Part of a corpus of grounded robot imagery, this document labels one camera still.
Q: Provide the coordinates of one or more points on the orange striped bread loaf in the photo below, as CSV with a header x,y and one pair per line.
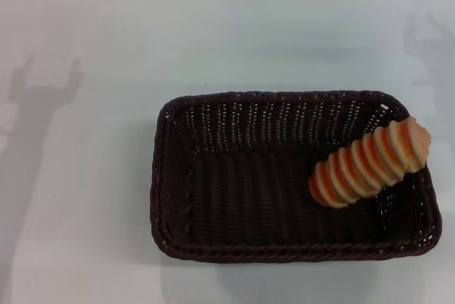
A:
x,y
366,163

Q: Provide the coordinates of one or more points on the dark brown woven basket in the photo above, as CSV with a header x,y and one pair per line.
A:
x,y
249,197

